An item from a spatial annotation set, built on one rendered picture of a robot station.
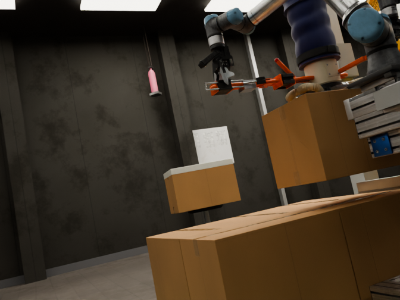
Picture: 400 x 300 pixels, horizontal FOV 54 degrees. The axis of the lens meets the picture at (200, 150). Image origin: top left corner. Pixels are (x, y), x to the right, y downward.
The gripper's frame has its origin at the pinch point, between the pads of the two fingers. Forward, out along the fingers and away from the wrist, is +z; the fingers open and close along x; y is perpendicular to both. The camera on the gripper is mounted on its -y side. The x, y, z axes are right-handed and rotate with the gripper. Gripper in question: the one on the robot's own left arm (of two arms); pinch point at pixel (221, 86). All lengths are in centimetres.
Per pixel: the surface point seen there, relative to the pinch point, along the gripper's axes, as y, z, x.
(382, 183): 95, 62, 14
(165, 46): 162, -244, 507
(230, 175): 76, 33, 170
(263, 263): -11, 79, -25
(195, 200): 39, 50, 174
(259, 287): -15, 86, -25
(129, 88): 83, -173, 526
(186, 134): 167, -72, 507
